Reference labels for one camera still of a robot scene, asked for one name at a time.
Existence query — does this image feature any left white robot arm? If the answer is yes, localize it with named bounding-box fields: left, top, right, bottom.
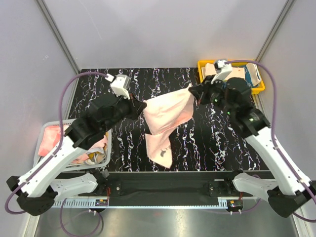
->
left=7, top=94, right=147, bottom=216

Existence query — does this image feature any cream yellow towel in basket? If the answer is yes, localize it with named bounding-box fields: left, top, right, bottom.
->
left=84, top=146, right=107, bottom=165

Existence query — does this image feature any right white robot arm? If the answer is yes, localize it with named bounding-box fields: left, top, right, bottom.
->
left=189, top=77, right=316, bottom=218

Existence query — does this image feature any aluminium frame rail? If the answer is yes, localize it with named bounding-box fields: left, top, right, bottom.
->
left=54, top=192, right=247, bottom=210

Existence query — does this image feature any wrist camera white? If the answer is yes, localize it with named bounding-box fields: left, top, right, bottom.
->
left=211, top=59, right=233, bottom=84
left=110, top=74, right=131, bottom=100

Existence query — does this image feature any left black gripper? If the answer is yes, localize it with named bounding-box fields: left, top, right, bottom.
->
left=103, top=89, right=147, bottom=132

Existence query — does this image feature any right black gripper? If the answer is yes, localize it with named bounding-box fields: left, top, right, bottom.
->
left=189, top=75, right=235, bottom=116

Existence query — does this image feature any grey plastic laundry basket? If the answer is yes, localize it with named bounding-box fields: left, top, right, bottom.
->
left=33, top=121, right=112, bottom=172

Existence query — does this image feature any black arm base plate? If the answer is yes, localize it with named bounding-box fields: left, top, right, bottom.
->
left=81, top=171, right=240, bottom=197

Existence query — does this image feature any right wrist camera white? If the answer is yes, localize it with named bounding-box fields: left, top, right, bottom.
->
left=211, top=59, right=233, bottom=84

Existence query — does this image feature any teal beige Doraemon towel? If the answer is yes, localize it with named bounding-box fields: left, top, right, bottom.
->
left=202, top=61, right=262, bottom=89

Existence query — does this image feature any yellow plastic tray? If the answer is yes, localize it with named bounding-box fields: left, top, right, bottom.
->
left=197, top=60, right=265, bottom=95

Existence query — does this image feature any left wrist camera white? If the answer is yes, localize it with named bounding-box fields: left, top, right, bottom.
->
left=110, top=74, right=131, bottom=100

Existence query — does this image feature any pink towel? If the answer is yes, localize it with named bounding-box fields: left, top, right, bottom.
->
left=143, top=84, right=195, bottom=168
left=38, top=126, right=107, bottom=163

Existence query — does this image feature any orange white patterned towel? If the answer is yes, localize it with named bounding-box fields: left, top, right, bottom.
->
left=201, top=63, right=246, bottom=83

